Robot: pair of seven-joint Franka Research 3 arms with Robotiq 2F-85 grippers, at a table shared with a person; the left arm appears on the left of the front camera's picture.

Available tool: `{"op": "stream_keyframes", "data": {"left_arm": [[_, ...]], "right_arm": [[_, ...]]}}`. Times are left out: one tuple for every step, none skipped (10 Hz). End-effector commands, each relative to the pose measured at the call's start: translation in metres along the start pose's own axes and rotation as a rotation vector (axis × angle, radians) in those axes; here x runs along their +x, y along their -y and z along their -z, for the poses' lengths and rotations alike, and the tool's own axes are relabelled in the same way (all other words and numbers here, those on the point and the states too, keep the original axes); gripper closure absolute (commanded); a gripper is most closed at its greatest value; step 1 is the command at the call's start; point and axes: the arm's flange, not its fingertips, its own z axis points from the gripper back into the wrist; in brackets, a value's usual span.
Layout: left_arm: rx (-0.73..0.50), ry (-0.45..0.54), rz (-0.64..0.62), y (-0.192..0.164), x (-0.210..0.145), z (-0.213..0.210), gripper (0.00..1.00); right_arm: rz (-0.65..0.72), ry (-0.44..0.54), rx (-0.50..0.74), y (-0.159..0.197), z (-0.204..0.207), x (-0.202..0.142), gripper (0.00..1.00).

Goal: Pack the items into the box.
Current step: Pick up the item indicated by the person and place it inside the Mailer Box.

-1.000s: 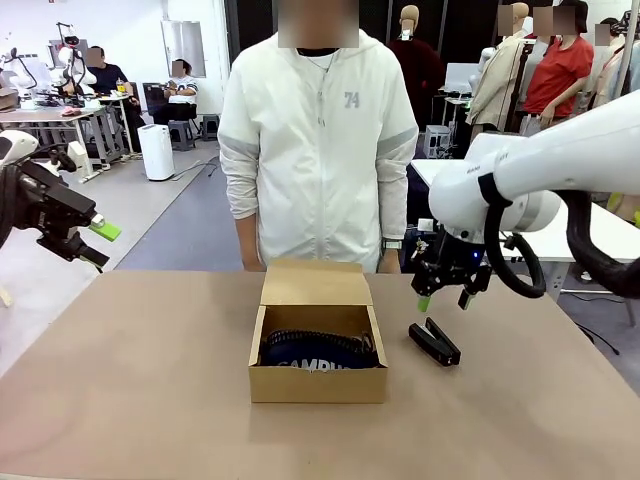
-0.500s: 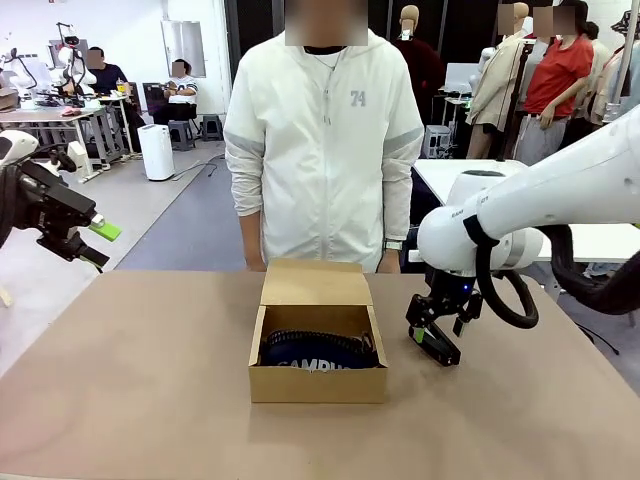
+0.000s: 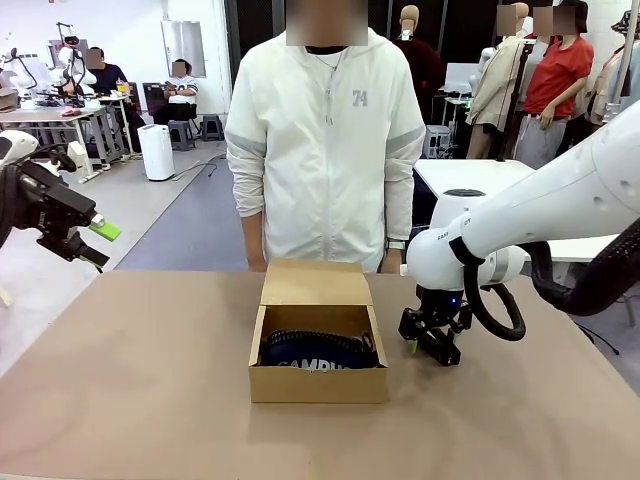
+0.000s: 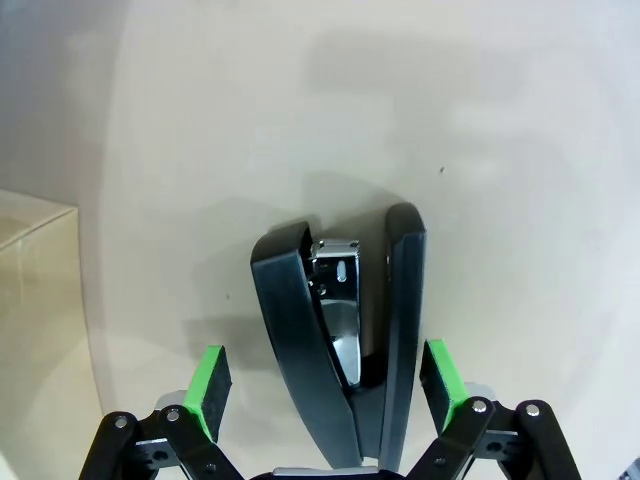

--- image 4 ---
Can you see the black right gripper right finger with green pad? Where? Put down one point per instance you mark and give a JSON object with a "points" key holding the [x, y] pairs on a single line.
{"points": [[452, 400]]}

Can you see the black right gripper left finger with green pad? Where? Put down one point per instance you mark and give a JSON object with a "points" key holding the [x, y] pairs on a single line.
{"points": [[200, 425]]}

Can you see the black stapler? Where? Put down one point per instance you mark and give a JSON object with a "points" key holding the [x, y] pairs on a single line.
{"points": [[300, 350]]}

